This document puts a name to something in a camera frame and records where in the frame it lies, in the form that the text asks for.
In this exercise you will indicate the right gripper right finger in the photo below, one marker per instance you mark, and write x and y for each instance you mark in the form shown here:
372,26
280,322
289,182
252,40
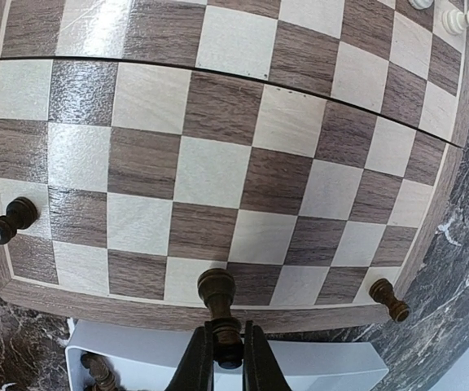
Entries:
261,370

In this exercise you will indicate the wooden chess board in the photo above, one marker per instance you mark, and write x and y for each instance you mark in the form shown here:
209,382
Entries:
306,147

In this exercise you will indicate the dark chess pieces pile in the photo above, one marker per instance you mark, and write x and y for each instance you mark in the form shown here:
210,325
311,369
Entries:
104,379

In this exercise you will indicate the dark tall chess piece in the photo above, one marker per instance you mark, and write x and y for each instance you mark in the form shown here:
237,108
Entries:
216,288

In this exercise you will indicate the dark rook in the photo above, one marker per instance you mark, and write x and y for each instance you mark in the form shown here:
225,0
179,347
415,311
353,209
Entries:
382,292

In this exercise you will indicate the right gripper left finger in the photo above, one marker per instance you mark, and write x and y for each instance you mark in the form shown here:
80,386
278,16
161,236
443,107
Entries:
195,370

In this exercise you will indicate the white chess pieces row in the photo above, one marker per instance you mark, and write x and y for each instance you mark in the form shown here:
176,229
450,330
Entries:
454,21

